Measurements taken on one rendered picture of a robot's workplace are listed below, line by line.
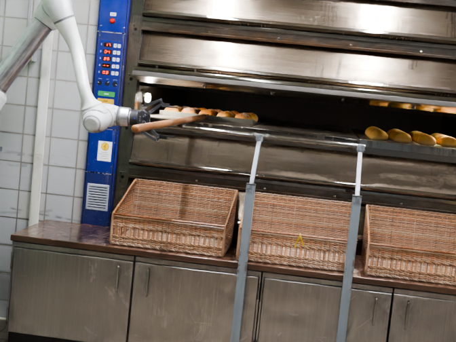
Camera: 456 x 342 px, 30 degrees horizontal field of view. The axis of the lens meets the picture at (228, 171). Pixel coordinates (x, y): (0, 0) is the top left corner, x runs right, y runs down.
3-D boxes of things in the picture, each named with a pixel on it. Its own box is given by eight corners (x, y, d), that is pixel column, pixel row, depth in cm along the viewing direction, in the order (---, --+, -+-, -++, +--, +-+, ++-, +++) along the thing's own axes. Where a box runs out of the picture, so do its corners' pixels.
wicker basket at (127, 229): (129, 229, 452) (134, 177, 450) (234, 241, 447) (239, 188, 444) (106, 244, 404) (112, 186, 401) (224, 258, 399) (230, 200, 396)
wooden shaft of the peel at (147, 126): (138, 133, 315) (138, 125, 314) (129, 132, 315) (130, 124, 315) (205, 119, 484) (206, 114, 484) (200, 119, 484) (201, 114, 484)
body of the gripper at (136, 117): (133, 108, 399) (153, 110, 398) (131, 126, 400) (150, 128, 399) (129, 108, 392) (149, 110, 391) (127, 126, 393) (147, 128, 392)
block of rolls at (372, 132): (364, 134, 510) (365, 125, 510) (444, 142, 505) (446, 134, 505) (368, 139, 450) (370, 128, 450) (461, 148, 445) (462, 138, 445)
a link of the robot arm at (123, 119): (120, 125, 402) (132, 127, 401) (115, 126, 393) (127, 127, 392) (121, 106, 401) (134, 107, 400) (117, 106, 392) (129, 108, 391)
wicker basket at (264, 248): (241, 242, 446) (246, 190, 443) (349, 254, 441) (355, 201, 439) (233, 260, 397) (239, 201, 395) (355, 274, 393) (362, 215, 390)
